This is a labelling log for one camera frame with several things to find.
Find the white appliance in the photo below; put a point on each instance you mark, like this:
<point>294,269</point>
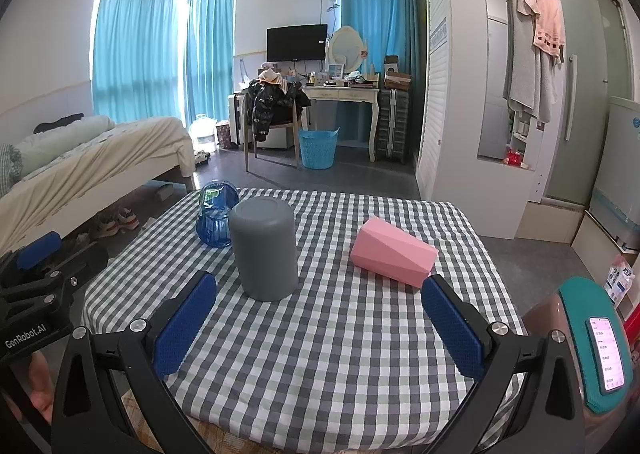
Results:
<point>620,174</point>

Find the pink hanging towel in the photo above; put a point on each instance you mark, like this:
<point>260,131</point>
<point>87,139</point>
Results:
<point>547,29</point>

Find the frosted glass door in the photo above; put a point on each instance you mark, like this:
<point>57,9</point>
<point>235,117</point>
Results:
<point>580,109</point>

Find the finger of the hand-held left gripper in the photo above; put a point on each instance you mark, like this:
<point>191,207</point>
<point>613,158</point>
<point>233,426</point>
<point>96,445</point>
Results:
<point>37,251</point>
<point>85,261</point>

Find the black patterned jacket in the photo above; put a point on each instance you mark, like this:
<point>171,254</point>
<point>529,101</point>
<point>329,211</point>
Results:
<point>265,106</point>

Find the white photo frame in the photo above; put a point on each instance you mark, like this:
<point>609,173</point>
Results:
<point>335,71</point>

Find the smartphone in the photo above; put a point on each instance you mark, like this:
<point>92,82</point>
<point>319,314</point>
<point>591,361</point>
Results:
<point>606,356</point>

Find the cream vanity desk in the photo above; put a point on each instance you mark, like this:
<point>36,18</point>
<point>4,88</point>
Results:
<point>340,95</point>

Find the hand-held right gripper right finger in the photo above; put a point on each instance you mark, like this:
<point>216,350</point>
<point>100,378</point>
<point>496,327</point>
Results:
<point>452,334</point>

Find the white louvred wardrobe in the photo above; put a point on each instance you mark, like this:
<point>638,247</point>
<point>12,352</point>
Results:
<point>470,84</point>

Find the bed with cream sheet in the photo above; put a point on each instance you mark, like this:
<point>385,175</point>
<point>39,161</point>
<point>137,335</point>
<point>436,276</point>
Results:
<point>100,159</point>

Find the grey checkered tablecloth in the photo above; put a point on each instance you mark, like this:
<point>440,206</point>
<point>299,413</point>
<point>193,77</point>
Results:
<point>330,334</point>

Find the wide blue curtain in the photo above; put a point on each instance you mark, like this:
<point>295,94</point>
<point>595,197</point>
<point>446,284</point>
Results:
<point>132,54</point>

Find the dark ribbed suitcase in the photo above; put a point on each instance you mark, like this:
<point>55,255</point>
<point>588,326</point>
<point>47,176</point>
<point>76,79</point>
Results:
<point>392,126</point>

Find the dark clothes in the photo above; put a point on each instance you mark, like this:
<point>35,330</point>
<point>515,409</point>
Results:
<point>57,123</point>

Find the oval vanity mirror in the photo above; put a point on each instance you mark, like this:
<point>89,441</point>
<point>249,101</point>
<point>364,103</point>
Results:
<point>345,46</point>

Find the stack of cardboard boxes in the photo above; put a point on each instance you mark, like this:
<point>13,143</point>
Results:
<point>397,79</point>

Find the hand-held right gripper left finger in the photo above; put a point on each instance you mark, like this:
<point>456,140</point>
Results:
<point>185,326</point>

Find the pair of sneakers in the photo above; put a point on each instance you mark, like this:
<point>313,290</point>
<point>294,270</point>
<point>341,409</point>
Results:
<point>117,223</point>

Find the grey cup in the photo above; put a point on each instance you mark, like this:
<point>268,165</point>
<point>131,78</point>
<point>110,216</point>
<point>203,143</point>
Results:
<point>265,249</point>

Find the blue laundry basket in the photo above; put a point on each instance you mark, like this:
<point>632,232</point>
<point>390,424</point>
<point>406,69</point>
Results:
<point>317,150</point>

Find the clear water jug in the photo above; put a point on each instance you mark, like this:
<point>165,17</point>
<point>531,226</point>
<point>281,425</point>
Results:
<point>205,134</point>

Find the narrow blue curtain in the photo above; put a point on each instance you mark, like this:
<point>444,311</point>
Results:
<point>210,54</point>

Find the blue transparent cup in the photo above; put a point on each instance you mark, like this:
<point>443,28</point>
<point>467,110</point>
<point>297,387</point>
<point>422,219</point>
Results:
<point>212,229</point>

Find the person's left hand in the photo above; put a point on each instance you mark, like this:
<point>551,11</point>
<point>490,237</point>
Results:
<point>42,384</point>

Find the white printed packet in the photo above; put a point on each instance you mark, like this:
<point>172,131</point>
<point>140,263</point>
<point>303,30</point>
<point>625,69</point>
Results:
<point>619,281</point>

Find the pink waste bin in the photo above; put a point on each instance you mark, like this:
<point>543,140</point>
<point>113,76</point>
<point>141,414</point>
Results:
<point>223,135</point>

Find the wooden chair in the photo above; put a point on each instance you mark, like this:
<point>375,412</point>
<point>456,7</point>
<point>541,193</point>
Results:
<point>282,126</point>

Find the pale green pillow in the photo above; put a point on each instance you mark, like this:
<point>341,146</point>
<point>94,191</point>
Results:
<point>65,139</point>

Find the red small object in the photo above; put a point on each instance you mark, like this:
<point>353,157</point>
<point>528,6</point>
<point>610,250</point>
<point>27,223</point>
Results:
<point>513,156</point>

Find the pink faceted cup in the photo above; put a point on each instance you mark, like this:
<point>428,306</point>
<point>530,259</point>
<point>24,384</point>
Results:
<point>392,254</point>

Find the tall blue curtain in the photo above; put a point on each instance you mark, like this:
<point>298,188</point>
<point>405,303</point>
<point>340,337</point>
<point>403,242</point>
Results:
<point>380,9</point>

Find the black television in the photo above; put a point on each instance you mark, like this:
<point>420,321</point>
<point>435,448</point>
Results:
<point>296,43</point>

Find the grey hanging towel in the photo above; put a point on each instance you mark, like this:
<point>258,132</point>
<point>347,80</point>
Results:
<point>522,64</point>

